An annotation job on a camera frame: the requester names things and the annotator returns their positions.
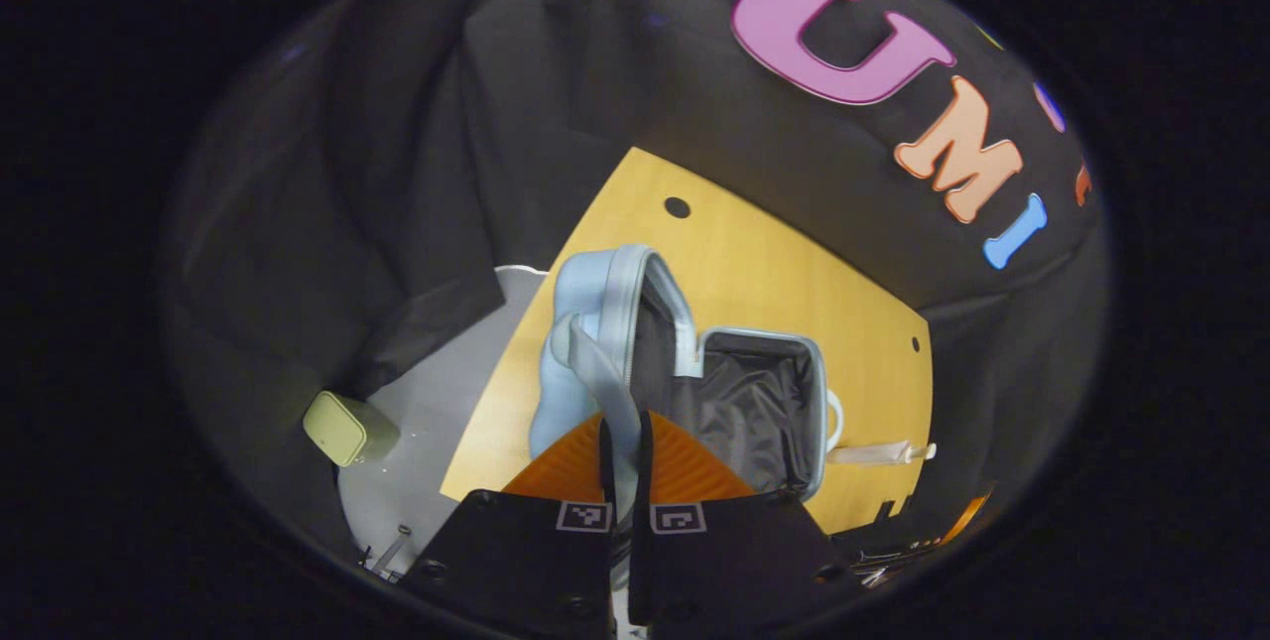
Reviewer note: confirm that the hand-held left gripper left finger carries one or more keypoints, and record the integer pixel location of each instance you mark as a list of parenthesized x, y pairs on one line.
[(607, 471)]

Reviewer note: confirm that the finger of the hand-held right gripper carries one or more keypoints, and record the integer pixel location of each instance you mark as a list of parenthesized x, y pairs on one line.
[(967, 516)]

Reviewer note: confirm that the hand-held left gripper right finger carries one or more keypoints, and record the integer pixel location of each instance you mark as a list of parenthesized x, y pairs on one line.
[(644, 471)]

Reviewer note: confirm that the white squeeze tube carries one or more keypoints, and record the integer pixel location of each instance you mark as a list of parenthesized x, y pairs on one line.
[(873, 452)]

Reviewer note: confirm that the light blue suitcase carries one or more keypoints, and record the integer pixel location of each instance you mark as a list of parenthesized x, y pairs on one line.
[(754, 412)]

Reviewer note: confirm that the pale green box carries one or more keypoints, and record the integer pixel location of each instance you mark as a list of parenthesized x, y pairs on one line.
[(337, 427)]

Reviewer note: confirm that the black backdrop cloth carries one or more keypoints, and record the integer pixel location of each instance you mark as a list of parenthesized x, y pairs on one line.
[(496, 124)]

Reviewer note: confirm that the metal table bracket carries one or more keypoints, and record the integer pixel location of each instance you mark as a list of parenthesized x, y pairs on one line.
[(390, 551)]

